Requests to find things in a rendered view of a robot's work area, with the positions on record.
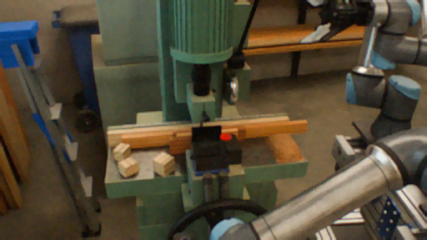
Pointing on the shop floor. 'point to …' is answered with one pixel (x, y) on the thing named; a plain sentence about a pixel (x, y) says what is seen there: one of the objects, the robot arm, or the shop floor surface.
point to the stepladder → (48, 116)
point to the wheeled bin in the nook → (69, 15)
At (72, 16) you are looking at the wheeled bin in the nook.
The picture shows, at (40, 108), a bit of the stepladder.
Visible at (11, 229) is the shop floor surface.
